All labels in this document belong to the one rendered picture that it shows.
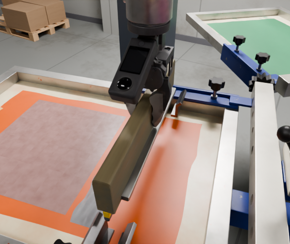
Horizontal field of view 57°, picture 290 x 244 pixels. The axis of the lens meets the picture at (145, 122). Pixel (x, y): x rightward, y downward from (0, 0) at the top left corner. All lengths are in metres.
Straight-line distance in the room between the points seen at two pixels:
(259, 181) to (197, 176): 0.15
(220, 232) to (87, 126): 0.45
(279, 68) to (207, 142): 0.54
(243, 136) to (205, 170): 1.67
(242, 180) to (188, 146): 1.29
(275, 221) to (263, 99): 0.36
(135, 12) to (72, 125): 0.44
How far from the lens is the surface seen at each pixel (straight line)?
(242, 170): 2.02
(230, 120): 0.75
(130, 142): 0.44
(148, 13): 0.43
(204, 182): 0.63
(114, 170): 0.40
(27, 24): 4.13
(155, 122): 0.54
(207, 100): 0.79
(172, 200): 0.59
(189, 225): 0.56
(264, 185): 0.54
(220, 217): 0.54
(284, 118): 2.64
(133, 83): 0.41
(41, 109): 0.88
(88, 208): 0.58
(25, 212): 0.62
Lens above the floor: 1.43
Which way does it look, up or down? 39 degrees down
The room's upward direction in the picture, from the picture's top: straight up
